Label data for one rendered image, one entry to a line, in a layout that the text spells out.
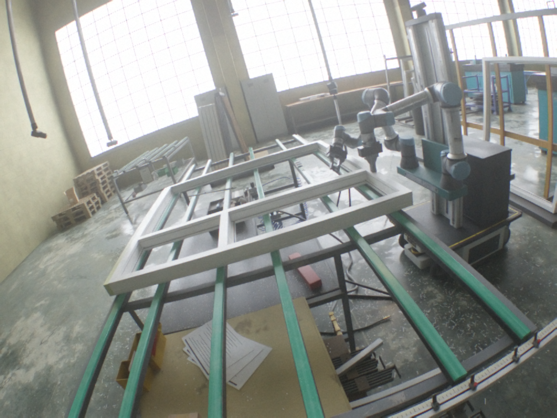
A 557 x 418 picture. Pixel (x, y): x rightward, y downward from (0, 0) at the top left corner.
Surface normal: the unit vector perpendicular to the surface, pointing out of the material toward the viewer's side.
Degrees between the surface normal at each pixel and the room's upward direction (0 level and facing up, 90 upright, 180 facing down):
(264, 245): 90
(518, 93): 90
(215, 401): 0
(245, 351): 0
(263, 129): 90
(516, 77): 90
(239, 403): 0
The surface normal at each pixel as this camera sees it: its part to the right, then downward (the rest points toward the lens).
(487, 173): 0.15, 0.36
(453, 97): -0.23, 0.33
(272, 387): -0.26, -0.88
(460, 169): -0.16, 0.55
